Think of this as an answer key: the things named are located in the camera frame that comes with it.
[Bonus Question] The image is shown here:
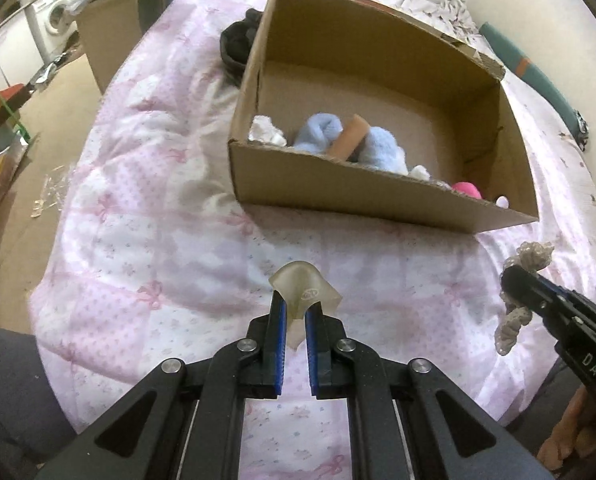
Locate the pink floral bed quilt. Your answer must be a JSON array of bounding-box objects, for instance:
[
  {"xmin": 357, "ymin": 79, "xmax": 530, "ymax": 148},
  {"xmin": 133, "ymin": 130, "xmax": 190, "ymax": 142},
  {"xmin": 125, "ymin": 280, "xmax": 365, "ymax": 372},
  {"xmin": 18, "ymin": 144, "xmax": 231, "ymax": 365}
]
[{"xmin": 26, "ymin": 0, "xmax": 596, "ymax": 480}]

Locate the pink rubber duck toy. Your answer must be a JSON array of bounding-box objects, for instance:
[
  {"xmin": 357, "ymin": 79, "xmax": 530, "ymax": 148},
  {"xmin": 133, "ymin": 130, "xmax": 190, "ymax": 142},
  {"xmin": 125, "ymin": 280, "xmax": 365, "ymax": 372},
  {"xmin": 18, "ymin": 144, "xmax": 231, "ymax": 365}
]
[{"xmin": 452, "ymin": 181, "xmax": 482, "ymax": 200}]

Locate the light blue plush toy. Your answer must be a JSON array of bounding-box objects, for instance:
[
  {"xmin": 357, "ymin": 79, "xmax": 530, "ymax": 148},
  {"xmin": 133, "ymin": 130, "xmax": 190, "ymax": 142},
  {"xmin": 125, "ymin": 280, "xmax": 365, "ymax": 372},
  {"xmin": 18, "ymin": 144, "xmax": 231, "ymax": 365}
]
[{"xmin": 292, "ymin": 113, "xmax": 409, "ymax": 176}]

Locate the teal bolster pillow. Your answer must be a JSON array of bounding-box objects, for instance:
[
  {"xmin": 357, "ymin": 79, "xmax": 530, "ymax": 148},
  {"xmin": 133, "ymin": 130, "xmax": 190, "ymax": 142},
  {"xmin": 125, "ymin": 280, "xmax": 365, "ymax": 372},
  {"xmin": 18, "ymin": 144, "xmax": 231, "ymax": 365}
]
[{"xmin": 479, "ymin": 23, "xmax": 589, "ymax": 152}]

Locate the white ruffled scrunchie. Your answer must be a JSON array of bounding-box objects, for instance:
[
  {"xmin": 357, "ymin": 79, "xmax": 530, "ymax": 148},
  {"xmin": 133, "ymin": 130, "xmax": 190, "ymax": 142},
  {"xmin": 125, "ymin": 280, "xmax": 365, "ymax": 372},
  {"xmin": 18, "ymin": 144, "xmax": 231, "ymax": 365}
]
[{"xmin": 248, "ymin": 115, "xmax": 287, "ymax": 148}]

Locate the translucent tan silicone cup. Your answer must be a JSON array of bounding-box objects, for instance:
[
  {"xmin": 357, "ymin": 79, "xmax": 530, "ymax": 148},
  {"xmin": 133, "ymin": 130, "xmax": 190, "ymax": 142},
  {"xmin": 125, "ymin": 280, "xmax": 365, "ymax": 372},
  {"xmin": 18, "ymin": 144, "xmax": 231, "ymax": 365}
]
[{"xmin": 270, "ymin": 261, "xmax": 342, "ymax": 350}]

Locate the person's right hand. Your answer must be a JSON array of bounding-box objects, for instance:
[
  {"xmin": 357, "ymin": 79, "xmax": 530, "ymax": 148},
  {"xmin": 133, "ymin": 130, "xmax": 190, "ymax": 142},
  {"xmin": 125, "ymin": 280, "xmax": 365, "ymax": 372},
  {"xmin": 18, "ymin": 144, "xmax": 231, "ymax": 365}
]
[{"xmin": 537, "ymin": 386, "xmax": 596, "ymax": 472}]

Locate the tan silicone tube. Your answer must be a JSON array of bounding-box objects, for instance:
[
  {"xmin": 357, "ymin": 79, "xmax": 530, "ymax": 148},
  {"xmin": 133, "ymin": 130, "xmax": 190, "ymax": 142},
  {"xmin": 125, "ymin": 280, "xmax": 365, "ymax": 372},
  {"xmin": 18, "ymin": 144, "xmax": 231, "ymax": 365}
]
[{"xmin": 326, "ymin": 115, "xmax": 371, "ymax": 160}]

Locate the dark grey cloth bundle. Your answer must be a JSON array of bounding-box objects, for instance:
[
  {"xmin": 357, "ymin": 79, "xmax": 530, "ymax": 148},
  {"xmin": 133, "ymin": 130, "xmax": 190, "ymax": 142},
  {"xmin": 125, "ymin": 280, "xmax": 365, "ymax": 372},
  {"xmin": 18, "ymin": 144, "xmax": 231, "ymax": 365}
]
[{"xmin": 220, "ymin": 8, "xmax": 263, "ymax": 87}]

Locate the small brown cardboard box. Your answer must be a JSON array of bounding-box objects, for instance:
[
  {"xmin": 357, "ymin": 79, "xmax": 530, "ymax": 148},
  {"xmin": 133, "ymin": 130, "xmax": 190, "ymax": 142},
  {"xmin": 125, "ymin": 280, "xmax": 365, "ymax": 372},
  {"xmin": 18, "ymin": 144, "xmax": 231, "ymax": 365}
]
[{"xmin": 75, "ymin": 0, "xmax": 141, "ymax": 94}]

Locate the white washing machine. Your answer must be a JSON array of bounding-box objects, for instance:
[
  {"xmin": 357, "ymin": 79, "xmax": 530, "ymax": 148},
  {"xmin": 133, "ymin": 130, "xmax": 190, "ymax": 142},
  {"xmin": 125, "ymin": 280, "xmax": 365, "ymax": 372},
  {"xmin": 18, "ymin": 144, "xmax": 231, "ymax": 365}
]
[{"xmin": 25, "ymin": 0, "xmax": 76, "ymax": 61}]

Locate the beige lace scrunchie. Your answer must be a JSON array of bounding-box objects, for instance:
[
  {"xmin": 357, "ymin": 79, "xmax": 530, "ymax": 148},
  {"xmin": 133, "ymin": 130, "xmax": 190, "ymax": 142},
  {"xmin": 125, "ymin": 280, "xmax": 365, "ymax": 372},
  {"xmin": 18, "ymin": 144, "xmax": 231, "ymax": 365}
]
[{"xmin": 492, "ymin": 240, "xmax": 555, "ymax": 357}]

